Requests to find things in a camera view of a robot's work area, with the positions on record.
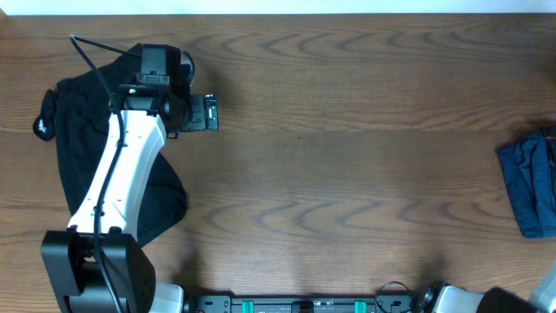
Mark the black t-shirt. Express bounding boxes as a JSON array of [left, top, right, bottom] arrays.
[[33, 43, 190, 245]]

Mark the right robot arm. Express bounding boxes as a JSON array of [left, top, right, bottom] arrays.
[[414, 263, 555, 313]]

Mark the folded blue denim garment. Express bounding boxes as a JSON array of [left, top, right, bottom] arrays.
[[497, 126, 555, 238]]

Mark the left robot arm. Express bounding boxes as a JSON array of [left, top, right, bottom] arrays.
[[41, 43, 219, 312]]

